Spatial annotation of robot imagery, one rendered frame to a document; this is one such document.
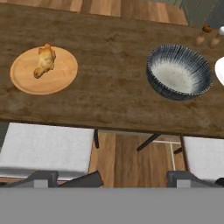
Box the white plate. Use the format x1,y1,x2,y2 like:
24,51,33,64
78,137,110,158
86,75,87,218
214,56,224,88

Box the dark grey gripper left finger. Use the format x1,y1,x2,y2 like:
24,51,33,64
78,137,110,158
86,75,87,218
8,170,60,188

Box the wooden shaker with brown top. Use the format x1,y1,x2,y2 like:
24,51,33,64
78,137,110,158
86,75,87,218
194,24,214,47

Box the round wooden plate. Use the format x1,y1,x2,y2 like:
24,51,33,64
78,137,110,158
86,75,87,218
10,45,79,96

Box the wooden dining table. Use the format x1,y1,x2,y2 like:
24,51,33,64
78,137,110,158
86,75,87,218
0,3,224,152

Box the golden chicken drumstick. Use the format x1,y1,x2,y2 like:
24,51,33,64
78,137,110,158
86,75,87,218
32,43,57,80

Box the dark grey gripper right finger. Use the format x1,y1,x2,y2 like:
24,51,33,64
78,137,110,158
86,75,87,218
166,170,217,188

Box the blue striped ceramic bowl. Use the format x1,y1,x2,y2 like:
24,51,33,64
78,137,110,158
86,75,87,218
145,44,214,102

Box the white cushioned stool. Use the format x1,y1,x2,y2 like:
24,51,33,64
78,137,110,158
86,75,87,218
173,135,224,187
0,122,105,188

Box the wooden shaker with white top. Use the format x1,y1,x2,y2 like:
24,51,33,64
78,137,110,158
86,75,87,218
208,25,224,50

